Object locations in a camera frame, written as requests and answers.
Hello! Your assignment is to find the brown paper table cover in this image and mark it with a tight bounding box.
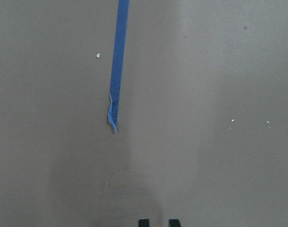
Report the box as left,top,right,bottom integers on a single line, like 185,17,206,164
0,0,288,227

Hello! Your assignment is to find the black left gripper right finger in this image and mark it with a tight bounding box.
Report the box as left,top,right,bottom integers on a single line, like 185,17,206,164
168,219,181,227

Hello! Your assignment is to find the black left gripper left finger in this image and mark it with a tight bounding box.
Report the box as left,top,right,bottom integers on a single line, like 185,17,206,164
138,219,150,227

